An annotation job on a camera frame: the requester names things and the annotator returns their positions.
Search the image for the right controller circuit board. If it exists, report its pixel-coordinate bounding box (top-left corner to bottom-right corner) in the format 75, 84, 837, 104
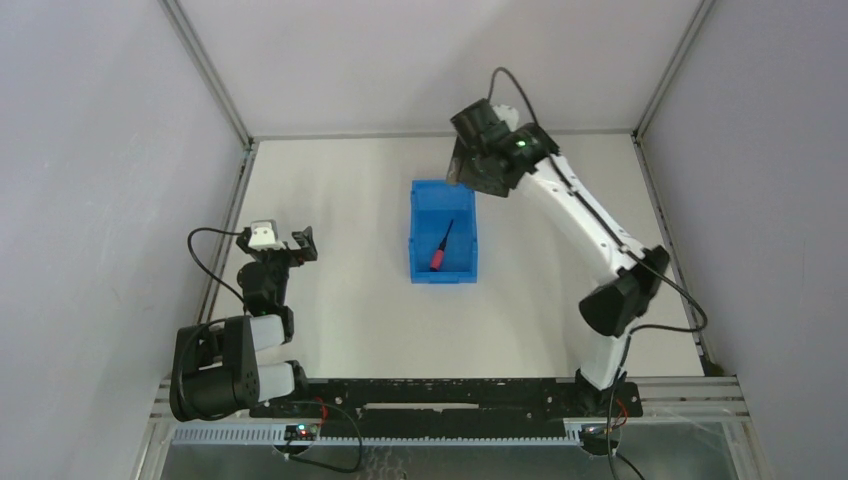
579, 424, 621, 456

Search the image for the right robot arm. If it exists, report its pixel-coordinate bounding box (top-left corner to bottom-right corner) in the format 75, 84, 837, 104
447, 122, 670, 407

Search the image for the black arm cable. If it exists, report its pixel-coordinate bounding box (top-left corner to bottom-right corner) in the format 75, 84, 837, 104
187, 227, 248, 307
487, 66, 709, 480

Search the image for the white slotted cable duct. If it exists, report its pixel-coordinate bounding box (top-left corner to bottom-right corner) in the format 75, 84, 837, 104
171, 423, 580, 447

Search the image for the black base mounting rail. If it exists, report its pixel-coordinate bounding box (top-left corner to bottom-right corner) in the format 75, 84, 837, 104
249, 378, 644, 436

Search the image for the left controller circuit board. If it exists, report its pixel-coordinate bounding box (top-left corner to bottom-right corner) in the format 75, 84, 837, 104
284, 424, 320, 442

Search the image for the black board cable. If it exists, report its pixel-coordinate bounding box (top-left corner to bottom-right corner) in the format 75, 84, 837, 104
272, 400, 365, 475

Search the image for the controller circuit board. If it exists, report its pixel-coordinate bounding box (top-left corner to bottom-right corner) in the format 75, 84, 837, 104
579, 424, 621, 456
284, 424, 320, 442

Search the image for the blue plastic storage bin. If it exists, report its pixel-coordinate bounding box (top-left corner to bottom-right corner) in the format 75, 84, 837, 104
408, 180, 478, 284

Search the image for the aluminium frame post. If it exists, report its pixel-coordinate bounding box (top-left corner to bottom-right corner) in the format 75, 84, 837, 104
632, 0, 717, 143
158, 0, 253, 148

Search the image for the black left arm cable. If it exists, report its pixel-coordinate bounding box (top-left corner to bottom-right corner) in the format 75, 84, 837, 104
187, 227, 248, 307

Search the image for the red-handled black screwdriver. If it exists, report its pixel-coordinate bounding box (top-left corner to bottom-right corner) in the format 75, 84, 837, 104
429, 220, 454, 272

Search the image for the aluminium frame left post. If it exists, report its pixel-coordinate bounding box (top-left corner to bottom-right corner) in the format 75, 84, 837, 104
158, 0, 253, 148

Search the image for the aluminium frame right post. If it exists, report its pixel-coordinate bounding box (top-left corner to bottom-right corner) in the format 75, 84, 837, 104
632, 0, 717, 143

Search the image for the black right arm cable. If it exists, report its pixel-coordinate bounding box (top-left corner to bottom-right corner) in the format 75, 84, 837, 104
487, 66, 709, 480

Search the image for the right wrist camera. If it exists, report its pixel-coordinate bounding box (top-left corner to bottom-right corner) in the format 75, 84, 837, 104
450, 99, 520, 153

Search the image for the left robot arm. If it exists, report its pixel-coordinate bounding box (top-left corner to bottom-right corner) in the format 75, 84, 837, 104
169, 220, 318, 422

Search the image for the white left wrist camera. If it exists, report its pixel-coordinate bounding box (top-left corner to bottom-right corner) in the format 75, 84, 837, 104
248, 219, 284, 251

